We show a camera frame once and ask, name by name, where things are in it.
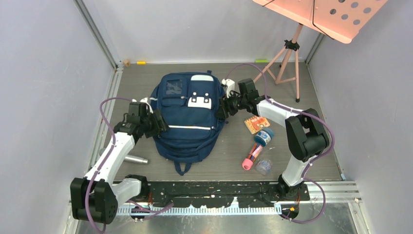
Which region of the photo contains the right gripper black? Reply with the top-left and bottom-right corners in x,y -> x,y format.
215,90 -> 247,119

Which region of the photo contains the navy blue backpack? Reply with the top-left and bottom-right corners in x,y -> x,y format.
150,70 -> 225,176

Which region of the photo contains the blue tape roll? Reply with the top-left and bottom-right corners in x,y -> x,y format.
254,128 -> 275,146

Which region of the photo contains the clear bag of clips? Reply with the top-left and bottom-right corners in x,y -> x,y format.
255,159 -> 273,176

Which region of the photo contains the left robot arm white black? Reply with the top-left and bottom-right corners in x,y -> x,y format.
70,97 -> 168,224

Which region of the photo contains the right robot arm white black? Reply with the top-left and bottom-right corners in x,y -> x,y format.
217,79 -> 332,200

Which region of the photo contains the small orange booklet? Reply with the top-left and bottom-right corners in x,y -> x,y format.
244,116 -> 270,134

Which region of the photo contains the silver metal bottle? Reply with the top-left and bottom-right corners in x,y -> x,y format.
124,155 -> 149,164

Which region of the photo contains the green marker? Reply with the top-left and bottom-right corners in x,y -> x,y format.
254,59 -> 269,63

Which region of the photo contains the small wooden block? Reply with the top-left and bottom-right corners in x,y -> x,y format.
123,59 -> 131,67

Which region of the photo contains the pink music stand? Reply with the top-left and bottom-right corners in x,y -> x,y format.
247,0 -> 390,103

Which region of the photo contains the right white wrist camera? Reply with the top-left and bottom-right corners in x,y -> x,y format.
221,78 -> 235,98

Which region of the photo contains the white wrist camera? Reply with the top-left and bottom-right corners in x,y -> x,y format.
221,78 -> 235,98
139,97 -> 153,114

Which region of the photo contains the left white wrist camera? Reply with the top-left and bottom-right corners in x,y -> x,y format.
139,97 -> 153,114

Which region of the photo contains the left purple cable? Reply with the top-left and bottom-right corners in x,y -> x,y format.
84,97 -> 175,234

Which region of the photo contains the purple cable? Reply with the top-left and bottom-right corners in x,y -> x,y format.
84,97 -> 175,234
230,63 -> 336,224

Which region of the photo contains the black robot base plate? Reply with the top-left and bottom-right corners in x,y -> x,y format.
132,181 -> 310,208

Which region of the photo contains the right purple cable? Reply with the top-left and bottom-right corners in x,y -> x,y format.
230,63 -> 336,224

